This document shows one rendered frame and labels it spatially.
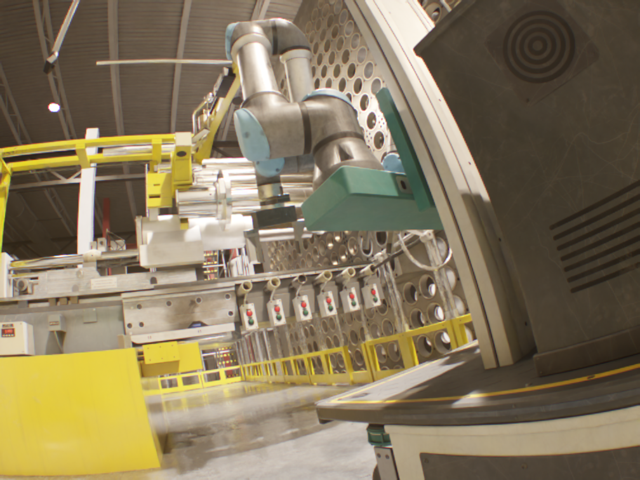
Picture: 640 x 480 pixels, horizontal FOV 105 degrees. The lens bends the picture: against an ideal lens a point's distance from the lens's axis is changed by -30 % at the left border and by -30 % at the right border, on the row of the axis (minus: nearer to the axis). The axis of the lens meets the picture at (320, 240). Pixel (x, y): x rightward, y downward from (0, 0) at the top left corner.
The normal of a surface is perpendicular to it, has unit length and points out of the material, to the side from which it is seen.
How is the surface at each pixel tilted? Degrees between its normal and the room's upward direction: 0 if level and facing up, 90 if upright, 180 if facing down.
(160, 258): 90
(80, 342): 90
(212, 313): 90
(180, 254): 90
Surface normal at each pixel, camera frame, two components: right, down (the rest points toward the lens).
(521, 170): -0.83, 0.03
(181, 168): 0.43, 0.38
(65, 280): 0.38, -0.36
